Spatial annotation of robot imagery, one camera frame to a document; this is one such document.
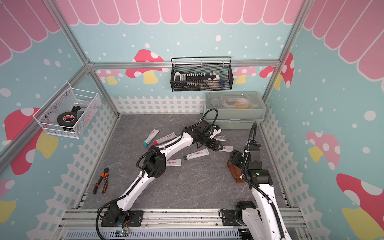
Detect brown cloth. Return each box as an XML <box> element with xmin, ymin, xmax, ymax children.
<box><xmin>227</xmin><ymin>162</ymin><xmax>245</xmax><ymax>184</ymax></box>

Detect silver purple Protetix toothpaste tube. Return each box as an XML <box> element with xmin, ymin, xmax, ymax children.
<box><xmin>214</xmin><ymin>135</ymin><xmax>227</xmax><ymax>141</ymax></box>

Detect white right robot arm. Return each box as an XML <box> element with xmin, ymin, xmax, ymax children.
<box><xmin>227</xmin><ymin>145</ymin><xmax>292</xmax><ymax>240</ymax></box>

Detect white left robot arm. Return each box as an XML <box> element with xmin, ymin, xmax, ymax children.
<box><xmin>95</xmin><ymin>120</ymin><xmax>223</xmax><ymax>227</ymax></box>

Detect white pink cap toothpaste tube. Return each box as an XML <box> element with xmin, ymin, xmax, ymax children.
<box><xmin>154</xmin><ymin>133</ymin><xmax>177</xmax><ymax>146</ymax></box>

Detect far left green cap tube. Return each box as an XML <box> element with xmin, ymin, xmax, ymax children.
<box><xmin>143</xmin><ymin>129</ymin><xmax>160</xmax><ymax>147</ymax></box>

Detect green plastic storage box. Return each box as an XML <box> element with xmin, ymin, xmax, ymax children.
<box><xmin>203</xmin><ymin>92</ymin><xmax>266</xmax><ymax>130</ymax></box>

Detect orange black pliers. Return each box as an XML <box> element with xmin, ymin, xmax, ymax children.
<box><xmin>93</xmin><ymin>168</ymin><xmax>109</xmax><ymax>195</ymax></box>

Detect black tape roll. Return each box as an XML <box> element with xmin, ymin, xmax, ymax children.
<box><xmin>57</xmin><ymin>112</ymin><xmax>78</xmax><ymax>128</ymax></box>

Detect black wire mesh basket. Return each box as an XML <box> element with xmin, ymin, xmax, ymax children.
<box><xmin>170</xmin><ymin>57</ymin><xmax>234</xmax><ymax>92</ymax></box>

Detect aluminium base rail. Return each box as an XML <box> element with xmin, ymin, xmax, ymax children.
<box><xmin>53</xmin><ymin>208</ymin><xmax>311</xmax><ymax>240</ymax></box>

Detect white wire basket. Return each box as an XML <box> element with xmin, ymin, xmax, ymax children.
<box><xmin>34</xmin><ymin>83</ymin><xmax>102</xmax><ymax>139</ymax></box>

